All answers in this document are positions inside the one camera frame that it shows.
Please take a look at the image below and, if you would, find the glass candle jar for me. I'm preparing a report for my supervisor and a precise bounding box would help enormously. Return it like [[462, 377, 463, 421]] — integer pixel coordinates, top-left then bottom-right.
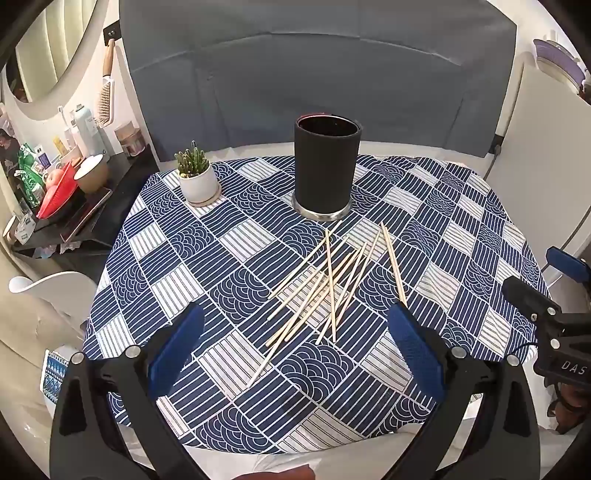
[[115, 121, 147, 158]]

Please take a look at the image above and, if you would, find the wooden hairbrush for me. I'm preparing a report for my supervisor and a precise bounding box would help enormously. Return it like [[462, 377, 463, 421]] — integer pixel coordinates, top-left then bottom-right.
[[95, 39, 116, 127]]

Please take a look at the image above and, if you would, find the dark red notebook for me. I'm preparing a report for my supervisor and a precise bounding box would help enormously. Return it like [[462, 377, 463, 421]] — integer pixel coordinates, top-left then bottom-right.
[[59, 187, 114, 241]]

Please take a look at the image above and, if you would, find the blue patterned box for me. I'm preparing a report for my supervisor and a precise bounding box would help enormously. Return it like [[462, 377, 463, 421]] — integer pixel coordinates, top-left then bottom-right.
[[41, 349, 71, 409]]

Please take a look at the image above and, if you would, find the person's right hand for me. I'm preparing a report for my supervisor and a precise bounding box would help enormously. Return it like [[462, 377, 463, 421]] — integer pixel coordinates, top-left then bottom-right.
[[549, 385, 587, 435]]

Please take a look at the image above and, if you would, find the grey sofa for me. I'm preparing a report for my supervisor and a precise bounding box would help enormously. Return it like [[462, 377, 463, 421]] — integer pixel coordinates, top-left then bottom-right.
[[119, 0, 517, 162]]

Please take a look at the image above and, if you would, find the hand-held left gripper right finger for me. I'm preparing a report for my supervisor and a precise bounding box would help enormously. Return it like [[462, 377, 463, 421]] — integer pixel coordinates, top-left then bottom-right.
[[387, 302, 542, 480]]

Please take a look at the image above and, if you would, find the blue patterned tablecloth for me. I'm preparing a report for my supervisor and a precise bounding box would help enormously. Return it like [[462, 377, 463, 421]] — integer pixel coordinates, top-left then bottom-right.
[[83, 154, 552, 455]]

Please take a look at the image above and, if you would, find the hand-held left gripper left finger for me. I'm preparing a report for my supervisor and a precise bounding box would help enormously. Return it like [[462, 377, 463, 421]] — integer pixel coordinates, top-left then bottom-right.
[[48, 302, 206, 480]]

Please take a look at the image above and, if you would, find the black side shelf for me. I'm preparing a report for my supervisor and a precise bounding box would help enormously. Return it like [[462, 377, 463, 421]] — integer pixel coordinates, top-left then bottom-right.
[[11, 143, 160, 257]]

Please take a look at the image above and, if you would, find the wall photo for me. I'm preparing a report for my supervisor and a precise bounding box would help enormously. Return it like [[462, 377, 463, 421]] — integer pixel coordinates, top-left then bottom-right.
[[0, 128, 21, 181]]

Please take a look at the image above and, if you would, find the pile of wooden chopsticks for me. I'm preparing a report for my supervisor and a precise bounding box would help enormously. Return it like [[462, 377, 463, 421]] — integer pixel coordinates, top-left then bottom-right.
[[246, 220, 408, 388]]

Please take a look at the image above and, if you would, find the green snack packet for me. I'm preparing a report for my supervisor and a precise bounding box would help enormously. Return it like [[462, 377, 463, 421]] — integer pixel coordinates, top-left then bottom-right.
[[17, 143, 47, 208]]

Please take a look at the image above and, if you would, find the potted cactus in white pot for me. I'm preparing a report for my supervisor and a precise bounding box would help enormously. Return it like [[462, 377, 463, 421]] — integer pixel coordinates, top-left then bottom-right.
[[174, 141, 221, 206]]

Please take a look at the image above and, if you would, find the white ceramic cup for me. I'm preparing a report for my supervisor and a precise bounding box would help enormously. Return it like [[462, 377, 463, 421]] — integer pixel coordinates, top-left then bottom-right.
[[74, 154, 110, 193]]

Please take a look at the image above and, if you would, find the black cylindrical utensil holder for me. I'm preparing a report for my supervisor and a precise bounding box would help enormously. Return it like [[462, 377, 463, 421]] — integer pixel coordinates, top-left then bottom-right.
[[294, 114, 362, 219]]

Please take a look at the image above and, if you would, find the oval wall mirror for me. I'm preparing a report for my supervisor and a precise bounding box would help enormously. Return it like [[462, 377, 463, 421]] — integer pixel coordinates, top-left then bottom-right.
[[4, 0, 100, 104]]

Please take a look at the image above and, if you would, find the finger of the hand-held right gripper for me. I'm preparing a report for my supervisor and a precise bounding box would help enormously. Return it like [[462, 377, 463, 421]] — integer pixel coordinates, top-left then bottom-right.
[[546, 247, 591, 283], [502, 276, 561, 324]]

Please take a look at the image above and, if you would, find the purple and white container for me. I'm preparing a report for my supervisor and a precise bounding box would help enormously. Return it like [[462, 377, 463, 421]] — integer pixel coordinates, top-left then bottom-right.
[[533, 30, 591, 93]]

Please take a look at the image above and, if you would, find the white chair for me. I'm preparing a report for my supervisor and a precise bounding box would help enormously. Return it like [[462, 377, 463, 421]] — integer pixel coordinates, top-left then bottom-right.
[[8, 271, 98, 324]]

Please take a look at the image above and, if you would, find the white spray bottle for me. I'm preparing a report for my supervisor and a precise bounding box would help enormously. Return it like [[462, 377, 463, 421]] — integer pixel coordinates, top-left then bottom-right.
[[74, 105, 103, 158]]

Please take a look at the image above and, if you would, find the white cabinet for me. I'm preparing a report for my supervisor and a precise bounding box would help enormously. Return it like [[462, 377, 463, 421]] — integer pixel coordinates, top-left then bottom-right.
[[496, 51, 591, 259]]

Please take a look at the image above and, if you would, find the small white box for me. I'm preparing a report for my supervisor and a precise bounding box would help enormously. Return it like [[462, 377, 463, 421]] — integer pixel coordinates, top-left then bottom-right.
[[14, 215, 38, 245]]

